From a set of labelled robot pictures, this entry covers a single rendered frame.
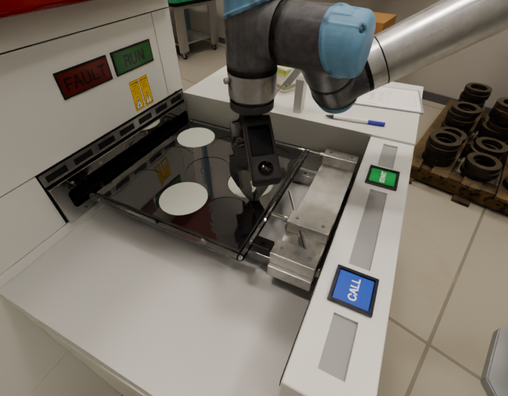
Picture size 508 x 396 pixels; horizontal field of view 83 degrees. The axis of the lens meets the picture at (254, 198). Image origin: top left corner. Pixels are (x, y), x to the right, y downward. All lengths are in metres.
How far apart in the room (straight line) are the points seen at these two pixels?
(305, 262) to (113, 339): 0.34
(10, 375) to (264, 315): 0.57
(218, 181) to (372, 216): 0.32
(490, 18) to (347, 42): 0.23
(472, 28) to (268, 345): 0.54
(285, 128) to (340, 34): 0.44
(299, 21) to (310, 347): 0.37
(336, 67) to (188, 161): 0.45
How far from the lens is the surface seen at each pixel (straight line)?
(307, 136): 0.77
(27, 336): 0.84
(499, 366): 0.63
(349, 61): 0.37
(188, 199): 0.61
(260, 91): 0.44
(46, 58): 0.65
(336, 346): 0.39
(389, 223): 0.52
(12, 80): 0.62
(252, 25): 0.41
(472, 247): 2.05
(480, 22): 0.53
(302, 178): 0.75
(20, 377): 0.91
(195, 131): 0.83
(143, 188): 0.66
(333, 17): 0.38
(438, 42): 0.52
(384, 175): 0.61
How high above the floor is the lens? 1.31
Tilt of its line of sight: 43 degrees down
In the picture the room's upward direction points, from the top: straight up
